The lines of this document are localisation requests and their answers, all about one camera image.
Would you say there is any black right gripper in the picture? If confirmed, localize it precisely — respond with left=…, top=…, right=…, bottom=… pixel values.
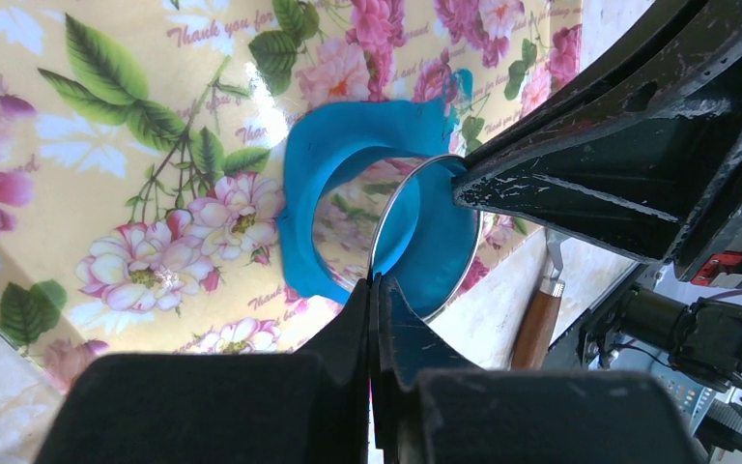
left=454, top=1, right=742, bottom=289

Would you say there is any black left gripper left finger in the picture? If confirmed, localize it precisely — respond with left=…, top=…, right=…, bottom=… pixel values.
left=37, top=281, right=370, bottom=463

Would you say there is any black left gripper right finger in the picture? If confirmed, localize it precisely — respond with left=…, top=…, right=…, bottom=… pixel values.
left=370, top=275, right=704, bottom=463

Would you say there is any round metal cutter ring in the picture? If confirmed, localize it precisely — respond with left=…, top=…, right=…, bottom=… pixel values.
left=311, top=153, right=484, bottom=323

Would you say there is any blue dough piece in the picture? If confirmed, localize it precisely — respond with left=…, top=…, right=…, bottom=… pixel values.
left=277, top=97, right=482, bottom=320

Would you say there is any metal scraper wooden handle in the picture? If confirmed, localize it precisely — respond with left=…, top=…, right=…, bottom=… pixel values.
left=510, top=228, right=569, bottom=370

